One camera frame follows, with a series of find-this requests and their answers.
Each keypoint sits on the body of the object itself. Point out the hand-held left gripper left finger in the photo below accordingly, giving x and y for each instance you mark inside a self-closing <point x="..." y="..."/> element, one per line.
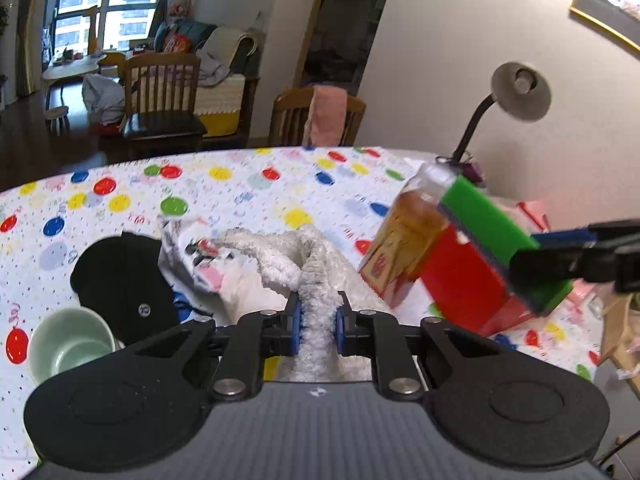
<point x="297" y="327"/>

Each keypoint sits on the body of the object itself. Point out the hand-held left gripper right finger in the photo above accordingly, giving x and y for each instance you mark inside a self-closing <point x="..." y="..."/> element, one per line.
<point x="340" y="330"/>

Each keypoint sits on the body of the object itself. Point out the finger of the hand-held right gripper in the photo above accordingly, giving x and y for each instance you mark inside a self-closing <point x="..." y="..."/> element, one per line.
<point x="545" y="262"/>
<point x="565" y="237"/>

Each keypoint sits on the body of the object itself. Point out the white fluffy towel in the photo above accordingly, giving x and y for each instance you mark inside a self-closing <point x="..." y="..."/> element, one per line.
<point x="315" y="270"/>

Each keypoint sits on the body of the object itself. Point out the green sponge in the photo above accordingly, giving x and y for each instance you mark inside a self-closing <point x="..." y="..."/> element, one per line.
<point x="485" y="215"/>

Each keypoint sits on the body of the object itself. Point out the red shoe box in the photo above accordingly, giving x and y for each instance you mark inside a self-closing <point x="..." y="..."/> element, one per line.
<point x="460" y="285"/>

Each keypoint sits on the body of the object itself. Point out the printed white cloth bag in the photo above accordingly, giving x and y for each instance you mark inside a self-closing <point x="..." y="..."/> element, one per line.
<point x="185" y="240"/>

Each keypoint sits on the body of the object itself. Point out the black cap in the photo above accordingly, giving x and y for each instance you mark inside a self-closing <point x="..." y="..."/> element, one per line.
<point x="120" y="280"/>

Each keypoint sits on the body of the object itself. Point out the amber drink bottle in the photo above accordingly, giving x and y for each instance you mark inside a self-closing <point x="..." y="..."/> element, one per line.
<point x="405" y="240"/>

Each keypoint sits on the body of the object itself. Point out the purple tape roll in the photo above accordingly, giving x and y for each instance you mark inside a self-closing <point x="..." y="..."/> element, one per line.
<point x="472" y="172"/>

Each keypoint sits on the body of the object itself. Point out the polka dot tablecloth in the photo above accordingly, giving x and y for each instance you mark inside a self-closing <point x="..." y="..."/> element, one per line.
<point x="250" y="185"/>

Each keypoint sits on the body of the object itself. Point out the silver desk lamp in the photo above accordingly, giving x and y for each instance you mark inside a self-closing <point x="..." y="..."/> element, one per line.
<point x="520" y="90"/>

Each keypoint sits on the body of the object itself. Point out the pink towel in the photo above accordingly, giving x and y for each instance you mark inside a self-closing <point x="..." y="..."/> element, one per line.
<point x="325" y="115"/>

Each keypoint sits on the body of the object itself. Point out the mint green cup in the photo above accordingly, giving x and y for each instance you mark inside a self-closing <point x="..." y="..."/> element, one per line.
<point x="65" y="340"/>

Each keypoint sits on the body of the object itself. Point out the framed kitchen scene picture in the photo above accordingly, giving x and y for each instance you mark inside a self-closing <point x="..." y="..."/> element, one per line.
<point x="600" y="5"/>

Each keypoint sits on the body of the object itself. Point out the wooden chair dark seat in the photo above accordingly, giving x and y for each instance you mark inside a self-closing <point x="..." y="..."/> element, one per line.
<point x="160" y="125"/>

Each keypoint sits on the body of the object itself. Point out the sofa with cream cover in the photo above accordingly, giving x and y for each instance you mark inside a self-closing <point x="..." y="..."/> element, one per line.
<point x="220" y="95"/>

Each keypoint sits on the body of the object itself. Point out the white cloth bundle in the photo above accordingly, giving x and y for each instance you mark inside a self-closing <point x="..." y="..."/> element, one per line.
<point x="102" y="97"/>

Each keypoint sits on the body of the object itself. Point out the small stool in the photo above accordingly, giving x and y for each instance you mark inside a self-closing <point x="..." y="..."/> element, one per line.
<point x="56" y="112"/>

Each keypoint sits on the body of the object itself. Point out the white low table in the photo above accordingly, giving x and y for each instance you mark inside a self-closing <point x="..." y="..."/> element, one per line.
<point x="70" y="67"/>

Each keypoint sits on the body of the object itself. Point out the large window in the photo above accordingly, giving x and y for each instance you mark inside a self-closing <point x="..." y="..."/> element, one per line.
<point x="130" y="0"/>

